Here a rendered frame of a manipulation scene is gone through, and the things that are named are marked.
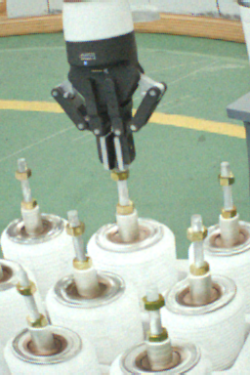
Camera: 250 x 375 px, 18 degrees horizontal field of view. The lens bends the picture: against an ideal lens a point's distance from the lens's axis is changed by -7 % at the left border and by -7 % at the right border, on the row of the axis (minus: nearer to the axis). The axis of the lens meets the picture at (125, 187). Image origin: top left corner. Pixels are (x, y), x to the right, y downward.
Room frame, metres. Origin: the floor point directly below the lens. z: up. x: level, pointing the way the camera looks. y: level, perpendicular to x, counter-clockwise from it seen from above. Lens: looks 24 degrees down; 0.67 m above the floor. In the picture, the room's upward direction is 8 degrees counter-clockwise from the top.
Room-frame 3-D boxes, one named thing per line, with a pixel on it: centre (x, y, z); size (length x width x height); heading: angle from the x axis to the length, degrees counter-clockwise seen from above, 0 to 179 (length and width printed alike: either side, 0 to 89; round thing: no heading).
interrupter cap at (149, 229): (0.82, 0.00, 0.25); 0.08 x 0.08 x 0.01
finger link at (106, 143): (0.82, 0.01, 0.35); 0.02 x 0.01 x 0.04; 151
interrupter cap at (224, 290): (0.66, -0.06, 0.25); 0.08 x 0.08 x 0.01
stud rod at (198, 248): (0.66, -0.06, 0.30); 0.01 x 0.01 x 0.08; 82
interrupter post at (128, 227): (0.82, 0.00, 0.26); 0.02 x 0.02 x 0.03
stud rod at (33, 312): (0.60, 0.10, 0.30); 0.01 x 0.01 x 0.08; 3
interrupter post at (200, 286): (0.66, -0.06, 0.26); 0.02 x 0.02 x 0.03
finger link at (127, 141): (0.81, -0.01, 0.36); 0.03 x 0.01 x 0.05; 61
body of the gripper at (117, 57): (0.82, 0.00, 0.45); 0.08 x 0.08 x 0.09
